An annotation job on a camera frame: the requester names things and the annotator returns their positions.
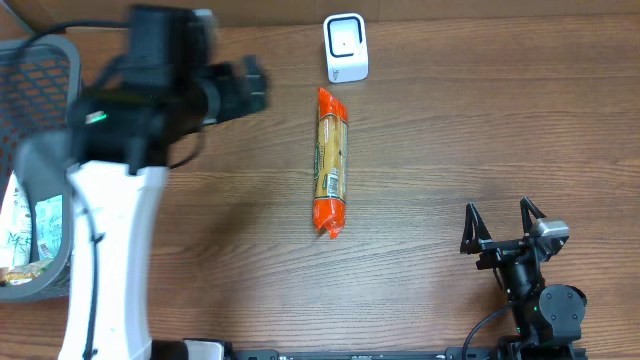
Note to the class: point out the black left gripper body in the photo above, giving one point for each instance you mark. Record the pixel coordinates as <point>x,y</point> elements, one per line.
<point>231,103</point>

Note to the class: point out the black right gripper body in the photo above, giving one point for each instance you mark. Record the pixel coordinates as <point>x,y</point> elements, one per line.
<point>498,246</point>

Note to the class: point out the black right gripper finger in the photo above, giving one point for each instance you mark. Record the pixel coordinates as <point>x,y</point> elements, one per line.
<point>529,213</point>
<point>475,235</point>

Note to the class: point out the orange biscuit pack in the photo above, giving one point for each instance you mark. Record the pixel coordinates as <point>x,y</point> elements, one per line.
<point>330,164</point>

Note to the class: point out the teal snack packet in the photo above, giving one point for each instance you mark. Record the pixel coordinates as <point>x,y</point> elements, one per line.
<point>49,226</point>

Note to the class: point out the white tube with gold cap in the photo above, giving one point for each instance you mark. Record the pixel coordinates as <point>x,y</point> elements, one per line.
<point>16,226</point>

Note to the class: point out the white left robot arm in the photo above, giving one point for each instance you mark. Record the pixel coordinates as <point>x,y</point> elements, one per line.
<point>121,129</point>

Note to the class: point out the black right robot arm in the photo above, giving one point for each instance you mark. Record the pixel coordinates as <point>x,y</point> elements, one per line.
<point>547,317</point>

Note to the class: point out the white barcode scanner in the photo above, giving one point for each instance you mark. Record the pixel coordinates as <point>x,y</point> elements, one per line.
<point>346,48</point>

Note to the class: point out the grey plastic basket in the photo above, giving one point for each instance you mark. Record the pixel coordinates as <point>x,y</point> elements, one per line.
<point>38,82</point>

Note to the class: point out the yellow snack packet in basket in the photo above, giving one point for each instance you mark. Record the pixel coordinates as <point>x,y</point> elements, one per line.
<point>21,274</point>

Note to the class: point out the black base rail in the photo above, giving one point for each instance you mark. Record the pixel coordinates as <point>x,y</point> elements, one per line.
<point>451,353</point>

